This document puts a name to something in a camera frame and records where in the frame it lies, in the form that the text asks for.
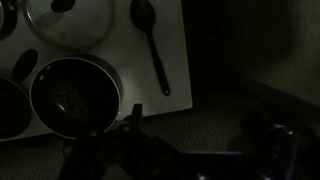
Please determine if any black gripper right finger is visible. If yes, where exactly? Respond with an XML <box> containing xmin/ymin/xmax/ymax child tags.
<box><xmin>241</xmin><ymin>99</ymin><xmax>320</xmax><ymax>180</ymax></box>

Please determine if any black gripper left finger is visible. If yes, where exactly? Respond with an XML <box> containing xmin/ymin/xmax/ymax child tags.
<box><xmin>64</xmin><ymin>102</ymin><xmax>181</xmax><ymax>180</ymax></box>

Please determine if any black plastic spoon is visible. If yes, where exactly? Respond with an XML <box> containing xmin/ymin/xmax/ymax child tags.
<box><xmin>129</xmin><ymin>0</ymin><xmax>172</xmax><ymax>97</ymax></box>

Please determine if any large black cooking pot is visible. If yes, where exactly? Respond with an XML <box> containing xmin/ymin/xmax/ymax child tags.
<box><xmin>11</xmin><ymin>49</ymin><xmax>124</xmax><ymax>140</ymax></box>

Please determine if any large glass pot lid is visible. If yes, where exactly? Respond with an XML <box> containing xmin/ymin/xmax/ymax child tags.
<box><xmin>23</xmin><ymin>0</ymin><xmax>116</xmax><ymax>52</ymax></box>

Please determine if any white coffee table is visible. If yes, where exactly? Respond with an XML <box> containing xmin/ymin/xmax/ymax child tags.
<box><xmin>0</xmin><ymin>0</ymin><xmax>194</xmax><ymax>144</ymax></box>

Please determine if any dark grey fabric sofa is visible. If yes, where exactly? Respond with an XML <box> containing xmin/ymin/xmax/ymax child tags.
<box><xmin>0</xmin><ymin>99</ymin><xmax>254</xmax><ymax>180</ymax></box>

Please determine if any black frying pan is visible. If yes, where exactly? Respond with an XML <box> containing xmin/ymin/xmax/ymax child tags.
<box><xmin>0</xmin><ymin>75</ymin><xmax>33</xmax><ymax>139</ymax></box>

